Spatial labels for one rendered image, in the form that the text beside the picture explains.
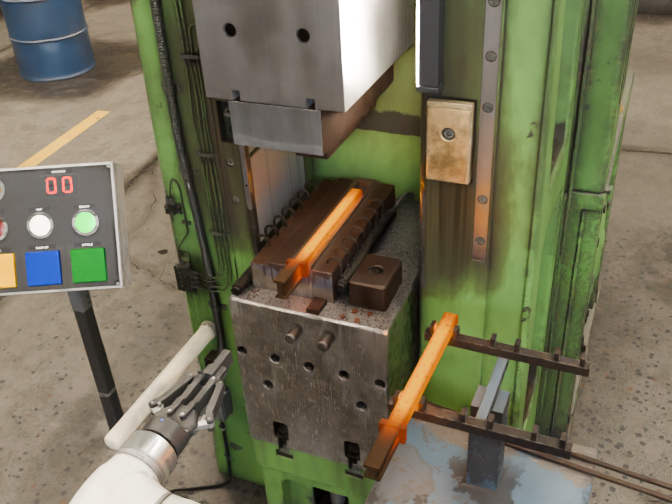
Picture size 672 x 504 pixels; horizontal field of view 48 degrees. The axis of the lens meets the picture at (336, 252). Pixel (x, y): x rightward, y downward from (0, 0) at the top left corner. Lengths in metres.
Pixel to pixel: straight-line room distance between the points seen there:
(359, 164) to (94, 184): 0.70
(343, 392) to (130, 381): 1.38
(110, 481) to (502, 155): 0.92
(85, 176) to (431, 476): 0.98
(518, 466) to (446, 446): 0.15
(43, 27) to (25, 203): 4.34
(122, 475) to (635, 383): 2.10
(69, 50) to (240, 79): 4.70
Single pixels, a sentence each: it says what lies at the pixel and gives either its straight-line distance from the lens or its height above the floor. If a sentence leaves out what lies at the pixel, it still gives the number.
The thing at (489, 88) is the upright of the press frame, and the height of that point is 1.38.
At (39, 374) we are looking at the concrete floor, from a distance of 3.16.
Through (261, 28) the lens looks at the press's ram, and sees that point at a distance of 1.45.
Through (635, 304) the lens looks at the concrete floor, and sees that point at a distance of 3.32.
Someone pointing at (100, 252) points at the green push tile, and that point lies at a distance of 1.75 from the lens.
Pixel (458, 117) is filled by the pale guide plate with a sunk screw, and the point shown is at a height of 1.33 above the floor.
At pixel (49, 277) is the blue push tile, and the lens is 1.79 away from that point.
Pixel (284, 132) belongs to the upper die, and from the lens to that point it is 1.51.
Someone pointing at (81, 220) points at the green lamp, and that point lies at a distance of 1.77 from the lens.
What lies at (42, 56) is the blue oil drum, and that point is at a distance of 6.16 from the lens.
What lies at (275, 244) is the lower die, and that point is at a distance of 1.77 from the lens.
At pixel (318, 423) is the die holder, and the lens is 1.86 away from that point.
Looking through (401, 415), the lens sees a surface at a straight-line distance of 1.32.
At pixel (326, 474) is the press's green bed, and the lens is 1.99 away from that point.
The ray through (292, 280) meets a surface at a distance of 1.62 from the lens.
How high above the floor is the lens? 1.92
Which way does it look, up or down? 33 degrees down
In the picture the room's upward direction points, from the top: 4 degrees counter-clockwise
